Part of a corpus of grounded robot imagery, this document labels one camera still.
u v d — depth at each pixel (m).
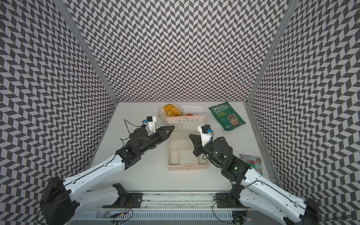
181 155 0.83
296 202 0.41
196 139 0.67
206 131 0.55
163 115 1.10
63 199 0.38
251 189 0.48
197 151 0.59
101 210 0.70
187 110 1.13
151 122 0.68
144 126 0.66
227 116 1.05
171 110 1.08
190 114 1.05
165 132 0.66
